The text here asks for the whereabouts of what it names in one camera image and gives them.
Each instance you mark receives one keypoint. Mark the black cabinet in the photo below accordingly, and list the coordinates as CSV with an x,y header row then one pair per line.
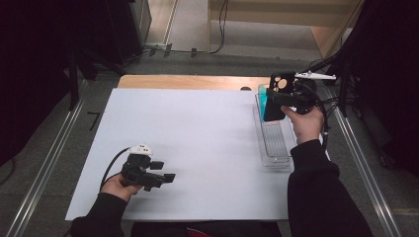
x,y
128,29

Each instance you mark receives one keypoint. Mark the white board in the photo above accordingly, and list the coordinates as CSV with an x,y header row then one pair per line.
x,y
204,118

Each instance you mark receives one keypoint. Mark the person's right hand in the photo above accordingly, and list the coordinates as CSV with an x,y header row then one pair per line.
x,y
306,125

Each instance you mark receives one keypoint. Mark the light wooden furniture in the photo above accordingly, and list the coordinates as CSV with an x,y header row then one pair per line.
x,y
280,11

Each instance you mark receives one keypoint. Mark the black phone case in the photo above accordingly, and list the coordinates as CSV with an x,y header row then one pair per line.
x,y
275,113

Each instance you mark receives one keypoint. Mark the dark round table grommet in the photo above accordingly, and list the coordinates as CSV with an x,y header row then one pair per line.
x,y
245,88

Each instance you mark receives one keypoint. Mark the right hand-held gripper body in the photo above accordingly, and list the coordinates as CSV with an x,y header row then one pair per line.
x,y
304,97

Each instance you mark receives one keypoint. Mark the metal floor rail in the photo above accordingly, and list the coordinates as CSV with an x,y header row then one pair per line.
x,y
362,164
49,158

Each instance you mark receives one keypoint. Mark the clear plastic rack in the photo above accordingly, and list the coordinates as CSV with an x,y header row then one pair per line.
x,y
275,141

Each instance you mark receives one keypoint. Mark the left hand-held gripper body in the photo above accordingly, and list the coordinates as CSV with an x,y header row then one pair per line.
x,y
136,171

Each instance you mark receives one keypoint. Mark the iridescent phone case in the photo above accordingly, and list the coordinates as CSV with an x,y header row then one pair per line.
x,y
262,102

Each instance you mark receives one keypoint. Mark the person's left hand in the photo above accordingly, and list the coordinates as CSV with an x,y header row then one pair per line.
x,y
118,189

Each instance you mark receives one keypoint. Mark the black metal stand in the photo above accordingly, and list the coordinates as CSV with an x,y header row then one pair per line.
x,y
74,82
342,95

